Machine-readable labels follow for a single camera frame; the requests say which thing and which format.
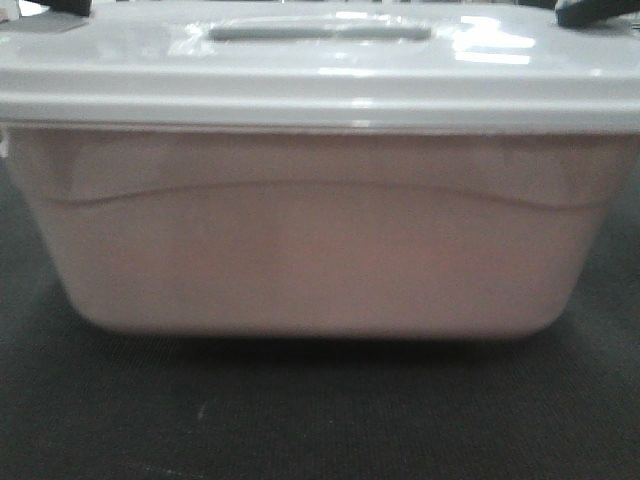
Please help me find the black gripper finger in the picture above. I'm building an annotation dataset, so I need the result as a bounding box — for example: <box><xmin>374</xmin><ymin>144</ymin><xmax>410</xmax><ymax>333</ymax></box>
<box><xmin>18</xmin><ymin>0</ymin><xmax>92</xmax><ymax>16</ymax></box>
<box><xmin>554</xmin><ymin>0</ymin><xmax>639</xmax><ymax>26</ymax></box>

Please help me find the white lidded plastic bin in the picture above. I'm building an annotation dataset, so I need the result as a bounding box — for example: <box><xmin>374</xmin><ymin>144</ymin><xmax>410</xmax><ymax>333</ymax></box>
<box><xmin>1</xmin><ymin>1</ymin><xmax>639</xmax><ymax>339</ymax></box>

